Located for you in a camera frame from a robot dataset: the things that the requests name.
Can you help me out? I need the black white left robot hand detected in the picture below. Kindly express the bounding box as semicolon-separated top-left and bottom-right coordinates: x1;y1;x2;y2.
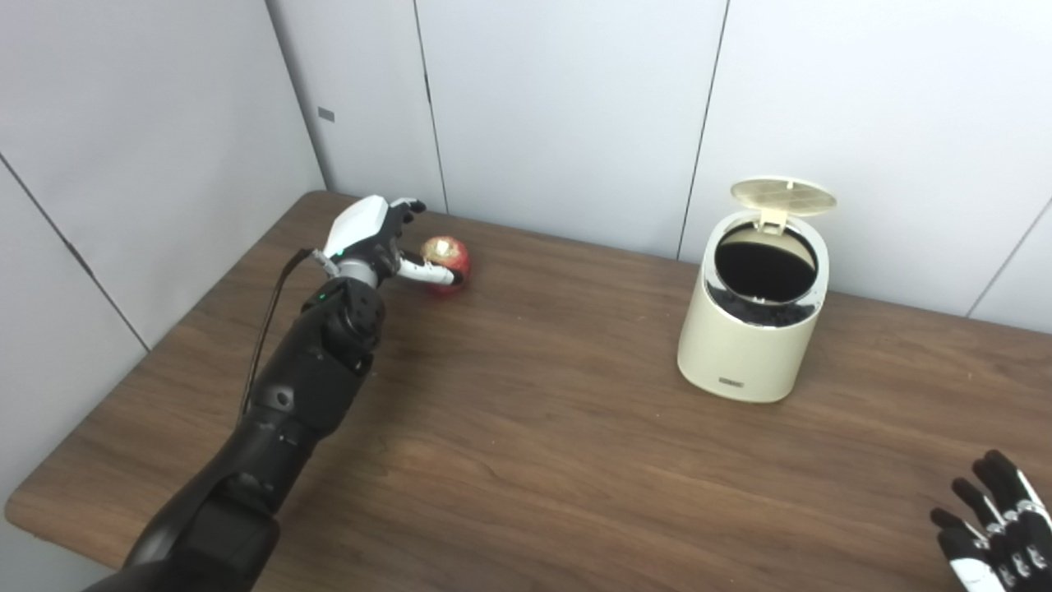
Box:
323;195;465;289

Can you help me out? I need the cream round bin lid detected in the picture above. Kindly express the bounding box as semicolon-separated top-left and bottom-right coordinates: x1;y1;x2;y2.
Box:
730;176;837;235

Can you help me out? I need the red apple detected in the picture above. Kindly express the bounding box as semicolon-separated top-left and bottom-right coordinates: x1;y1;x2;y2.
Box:
419;236;472;295

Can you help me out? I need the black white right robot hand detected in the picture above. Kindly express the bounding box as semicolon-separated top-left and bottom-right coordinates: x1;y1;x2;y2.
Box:
930;449;1052;592

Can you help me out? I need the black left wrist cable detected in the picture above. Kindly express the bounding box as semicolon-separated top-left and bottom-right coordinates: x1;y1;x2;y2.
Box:
238;248;339;420

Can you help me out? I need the cream-colored bin body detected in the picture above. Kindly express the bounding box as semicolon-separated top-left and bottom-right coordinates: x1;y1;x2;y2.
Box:
676;210;831;404

